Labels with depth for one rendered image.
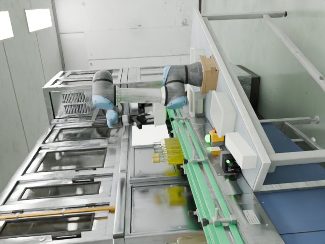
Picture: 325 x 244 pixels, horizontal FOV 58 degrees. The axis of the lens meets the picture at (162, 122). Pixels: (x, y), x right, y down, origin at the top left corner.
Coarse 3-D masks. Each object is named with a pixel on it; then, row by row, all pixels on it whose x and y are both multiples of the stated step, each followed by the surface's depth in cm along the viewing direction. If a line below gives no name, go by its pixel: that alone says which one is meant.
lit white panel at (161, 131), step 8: (136, 128) 264; (144, 128) 263; (152, 128) 263; (160, 128) 262; (136, 136) 248; (144, 136) 248; (152, 136) 247; (160, 136) 247; (168, 136) 246; (136, 144) 234; (144, 144) 233
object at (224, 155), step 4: (224, 152) 142; (228, 152) 142; (224, 156) 139; (228, 156) 138; (232, 156) 138; (220, 160) 145; (224, 160) 137; (232, 160) 137; (220, 164) 146; (224, 164) 138; (228, 164) 138; (224, 168) 139; (228, 168) 139; (240, 168) 140; (224, 172) 140; (228, 172) 140
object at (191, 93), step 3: (189, 87) 219; (189, 90) 221; (192, 90) 208; (189, 93) 222; (192, 93) 222; (189, 96) 223; (192, 96) 223; (189, 99) 224; (192, 99) 224; (189, 102) 225; (192, 102) 224; (189, 105) 225; (192, 105) 225; (189, 108) 226; (192, 108) 226; (189, 111) 227; (192, 111) 227; (192, 114) 222
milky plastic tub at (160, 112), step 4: (156, 104) 197; (160, 104) 197; (156, 108) 194; (160, 108) 194; (164, 108) 194; (156, 112) 194; (160, 112) 194; (164, 112) 195; (156, 116) 196; (160, 116) 197; (164, 116) 197; (156, 120) 198; (160, 120) 199; (164, 120) 200; (156, 124) 201; (160, 124) 202; (164, 124) 203
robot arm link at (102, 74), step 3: (99, 72) 165; (102, 72) 165; (105, 72) 166; (108, 72) 168; (96, 75) 164; (99, 75) 163; (102, 75) 163; (105, 75) 164; (108, 75) 165; (111, 75) 170; (93, 78) 165; (96, 78) 163; (105, 78) 183; (108, 78) 164; (111, 78) 167; (117, 105) 204
